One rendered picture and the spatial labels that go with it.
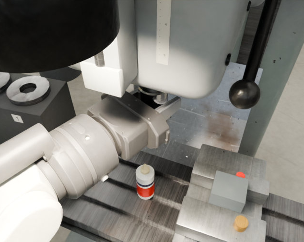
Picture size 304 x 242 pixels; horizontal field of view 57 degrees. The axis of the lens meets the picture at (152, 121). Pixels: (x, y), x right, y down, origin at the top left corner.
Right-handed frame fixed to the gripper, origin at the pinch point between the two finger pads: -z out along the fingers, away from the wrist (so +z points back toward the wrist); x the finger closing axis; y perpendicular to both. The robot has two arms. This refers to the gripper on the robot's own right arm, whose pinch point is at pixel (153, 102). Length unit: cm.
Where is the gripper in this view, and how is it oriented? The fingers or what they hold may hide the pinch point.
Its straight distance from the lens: 43.6
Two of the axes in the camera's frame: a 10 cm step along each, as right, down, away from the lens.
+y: -0.1, 7.0, 7.1
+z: -6.9, 5.1, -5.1
